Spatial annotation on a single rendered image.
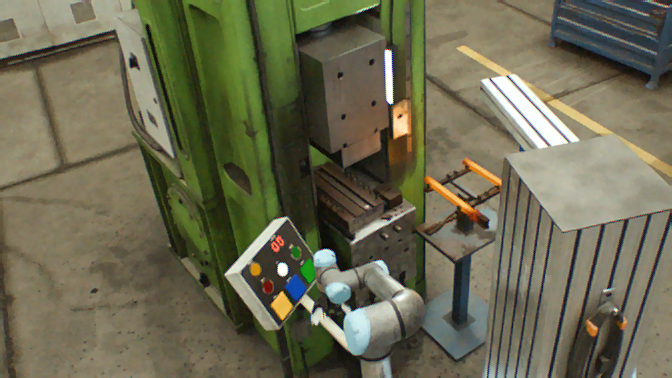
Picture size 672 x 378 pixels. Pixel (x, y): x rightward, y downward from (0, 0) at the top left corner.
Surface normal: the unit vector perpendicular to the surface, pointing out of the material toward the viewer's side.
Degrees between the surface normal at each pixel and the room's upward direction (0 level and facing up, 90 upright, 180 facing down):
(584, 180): 0
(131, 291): 0
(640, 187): 0
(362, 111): 90
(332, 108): 90
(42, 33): 90
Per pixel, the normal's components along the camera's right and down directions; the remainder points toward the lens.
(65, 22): 0.48, 0.50
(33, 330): -0.08, -0.79
